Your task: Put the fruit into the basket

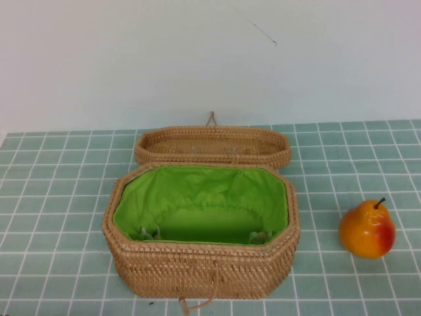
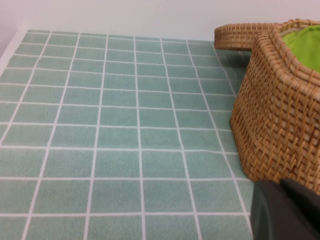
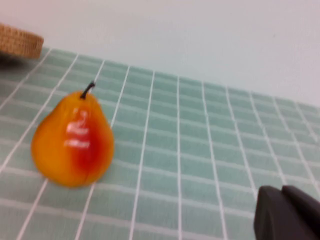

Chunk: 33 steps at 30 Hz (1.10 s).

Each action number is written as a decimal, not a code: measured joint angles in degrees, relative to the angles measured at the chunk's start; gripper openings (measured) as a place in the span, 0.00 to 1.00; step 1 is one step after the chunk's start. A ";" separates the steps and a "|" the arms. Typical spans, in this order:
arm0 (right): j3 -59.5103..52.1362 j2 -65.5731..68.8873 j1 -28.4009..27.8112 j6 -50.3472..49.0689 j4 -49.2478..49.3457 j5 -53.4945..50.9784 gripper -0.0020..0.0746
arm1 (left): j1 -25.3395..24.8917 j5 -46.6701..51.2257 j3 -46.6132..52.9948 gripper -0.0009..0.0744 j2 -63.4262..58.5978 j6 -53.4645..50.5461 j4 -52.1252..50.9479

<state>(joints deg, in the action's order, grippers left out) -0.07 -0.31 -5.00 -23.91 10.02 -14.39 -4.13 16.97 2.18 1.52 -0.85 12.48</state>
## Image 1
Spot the orange red toy pear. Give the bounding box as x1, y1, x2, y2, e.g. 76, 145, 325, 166
338, 197, 397, 260

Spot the woven rattan basket lid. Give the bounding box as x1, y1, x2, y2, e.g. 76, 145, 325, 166
134, 124, 292, 166

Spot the green fabric basket liner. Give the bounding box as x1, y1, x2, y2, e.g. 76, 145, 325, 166
112, 166, 289, 246

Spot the woven rattan basket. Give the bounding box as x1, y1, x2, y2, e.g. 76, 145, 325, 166
101, 163, 301, 300

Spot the pale green liner tie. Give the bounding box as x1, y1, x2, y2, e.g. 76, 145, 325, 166
249, 230, 274, 246
138, 226, 162, 241

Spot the tan cord basket loop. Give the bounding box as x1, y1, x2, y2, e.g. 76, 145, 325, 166
178, 263, 220, 313

